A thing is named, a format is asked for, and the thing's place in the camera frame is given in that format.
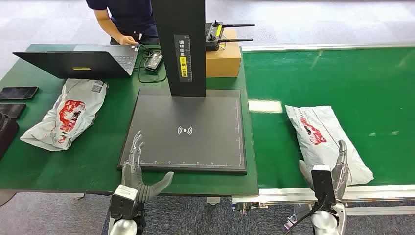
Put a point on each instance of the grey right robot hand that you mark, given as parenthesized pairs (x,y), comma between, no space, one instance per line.
(342,175)

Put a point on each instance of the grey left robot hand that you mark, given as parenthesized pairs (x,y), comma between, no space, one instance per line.
(132,176)

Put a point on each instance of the person's right hand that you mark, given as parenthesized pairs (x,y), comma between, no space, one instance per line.
(127,40)

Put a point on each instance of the white mailer bag red print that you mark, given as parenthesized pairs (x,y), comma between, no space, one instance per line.
(321,133)
(69,113)

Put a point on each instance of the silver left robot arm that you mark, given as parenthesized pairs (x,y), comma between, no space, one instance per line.
(123,228)

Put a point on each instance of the person's right forearm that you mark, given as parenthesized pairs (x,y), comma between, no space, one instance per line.
(108,26)

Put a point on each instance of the black inbound scanner machine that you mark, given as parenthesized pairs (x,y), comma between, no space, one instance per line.
(184,136)

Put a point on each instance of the green conveyor belt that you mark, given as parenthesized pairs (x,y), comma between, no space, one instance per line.
(340,77)

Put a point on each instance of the brown cardboard box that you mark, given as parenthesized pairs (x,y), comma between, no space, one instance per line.
(223,61)

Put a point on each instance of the black power adapter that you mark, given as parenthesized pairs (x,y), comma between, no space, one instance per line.
(154,61)

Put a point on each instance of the dark grey laptop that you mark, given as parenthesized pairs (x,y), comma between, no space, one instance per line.
(77,65)

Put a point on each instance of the white table foot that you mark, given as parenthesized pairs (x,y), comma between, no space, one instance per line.
(79,196)
(213,200)

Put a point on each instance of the black remote controller with antennas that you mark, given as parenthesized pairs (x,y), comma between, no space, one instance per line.
(214,35)

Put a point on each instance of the black smartphone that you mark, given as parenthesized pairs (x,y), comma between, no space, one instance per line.
(18,92)

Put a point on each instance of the black bag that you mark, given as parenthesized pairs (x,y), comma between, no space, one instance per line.
(6,133)

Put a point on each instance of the black flat case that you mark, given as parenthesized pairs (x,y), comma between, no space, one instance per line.
(11,110)

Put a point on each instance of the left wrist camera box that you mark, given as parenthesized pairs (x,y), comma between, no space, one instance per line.
(122,202)

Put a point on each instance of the aluminium conveyor frame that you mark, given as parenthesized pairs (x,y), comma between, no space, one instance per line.
(376,192)

